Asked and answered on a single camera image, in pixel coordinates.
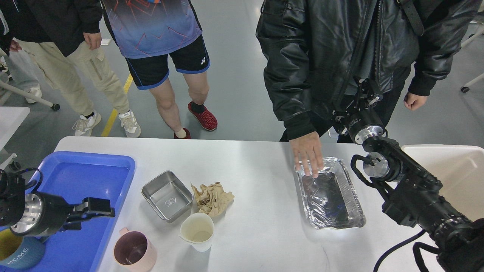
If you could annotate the blue HOME mug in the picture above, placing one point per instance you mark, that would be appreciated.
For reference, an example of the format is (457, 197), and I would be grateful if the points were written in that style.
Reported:
(21, 252)

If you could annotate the pink mug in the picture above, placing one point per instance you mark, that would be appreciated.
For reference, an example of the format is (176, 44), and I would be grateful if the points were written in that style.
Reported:
(134, 251)

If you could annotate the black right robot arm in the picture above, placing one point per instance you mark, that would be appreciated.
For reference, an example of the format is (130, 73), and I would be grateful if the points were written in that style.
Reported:
(410, 192)

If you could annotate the person's hand on table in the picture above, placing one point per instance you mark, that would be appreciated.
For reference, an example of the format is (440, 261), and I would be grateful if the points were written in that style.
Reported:
(307, 154)

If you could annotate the beige plastic bin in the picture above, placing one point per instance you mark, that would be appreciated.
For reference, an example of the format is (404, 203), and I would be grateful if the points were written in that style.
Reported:
(460, 169)

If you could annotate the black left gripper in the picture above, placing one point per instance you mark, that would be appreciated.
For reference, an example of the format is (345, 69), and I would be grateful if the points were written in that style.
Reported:
(45, 214)

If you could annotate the square stainless steel tray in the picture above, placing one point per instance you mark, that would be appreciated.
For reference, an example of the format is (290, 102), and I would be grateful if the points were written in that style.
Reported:
(168, 196)

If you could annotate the person in black leather jacket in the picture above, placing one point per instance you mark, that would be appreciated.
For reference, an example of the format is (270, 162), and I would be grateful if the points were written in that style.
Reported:
(314, 48)

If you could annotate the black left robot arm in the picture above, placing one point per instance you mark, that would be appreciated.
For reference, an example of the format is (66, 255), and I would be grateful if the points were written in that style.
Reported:
(13, 190)

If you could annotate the white side table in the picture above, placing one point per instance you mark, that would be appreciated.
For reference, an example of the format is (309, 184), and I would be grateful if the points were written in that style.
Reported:
(10, 120)

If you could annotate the person in blue shorts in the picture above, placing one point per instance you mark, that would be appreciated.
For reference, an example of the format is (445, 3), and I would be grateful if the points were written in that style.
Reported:
(148, 33)

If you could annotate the aluminium foil tray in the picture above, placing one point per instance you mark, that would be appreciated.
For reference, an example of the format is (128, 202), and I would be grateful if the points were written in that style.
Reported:
(330, 200)

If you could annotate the crumpled brown paper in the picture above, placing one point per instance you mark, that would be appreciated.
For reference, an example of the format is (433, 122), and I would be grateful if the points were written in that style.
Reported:
(212, 200)

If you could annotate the person in khaki trousers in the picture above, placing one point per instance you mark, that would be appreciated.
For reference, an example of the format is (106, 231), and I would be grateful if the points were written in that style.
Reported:
(62, 37)

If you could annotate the blue plastic tray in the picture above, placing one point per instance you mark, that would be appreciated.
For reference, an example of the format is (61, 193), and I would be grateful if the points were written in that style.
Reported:
(76, 176)

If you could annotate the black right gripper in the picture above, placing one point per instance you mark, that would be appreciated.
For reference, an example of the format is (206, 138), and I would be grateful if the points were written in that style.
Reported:
(363, 123)

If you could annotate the white paper cup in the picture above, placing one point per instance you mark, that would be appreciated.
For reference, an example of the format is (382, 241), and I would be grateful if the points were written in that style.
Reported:
(197, 230)

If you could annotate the white rolling chair legs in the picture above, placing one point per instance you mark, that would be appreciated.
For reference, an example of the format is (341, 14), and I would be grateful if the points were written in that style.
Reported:
(479, 31)

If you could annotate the white chair base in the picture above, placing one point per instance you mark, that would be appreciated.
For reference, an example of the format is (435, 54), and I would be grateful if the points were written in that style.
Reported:
(17, 76)

